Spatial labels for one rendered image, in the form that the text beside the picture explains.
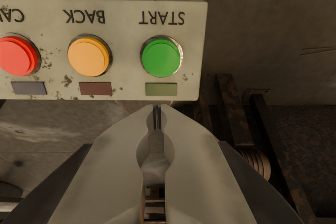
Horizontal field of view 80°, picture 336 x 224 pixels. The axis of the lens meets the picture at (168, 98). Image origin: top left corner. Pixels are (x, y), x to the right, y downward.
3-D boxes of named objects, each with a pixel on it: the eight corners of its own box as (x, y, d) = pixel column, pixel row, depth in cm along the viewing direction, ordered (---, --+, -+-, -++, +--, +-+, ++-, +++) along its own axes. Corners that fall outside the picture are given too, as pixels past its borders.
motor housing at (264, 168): (232, 89, 112) (263, 190, 77) (192, 88, 112) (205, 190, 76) (238, 71, 102) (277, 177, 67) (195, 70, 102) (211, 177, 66)
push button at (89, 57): (113, 71, 23) (109, 78, 21) (77, 71, 23) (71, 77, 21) (109, 35, 21) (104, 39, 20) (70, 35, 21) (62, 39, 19)
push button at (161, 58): (179, 72, 23) (180, 78, 22) (144, 72, 23) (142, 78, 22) (180, 37, 21) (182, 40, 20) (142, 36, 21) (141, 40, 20)
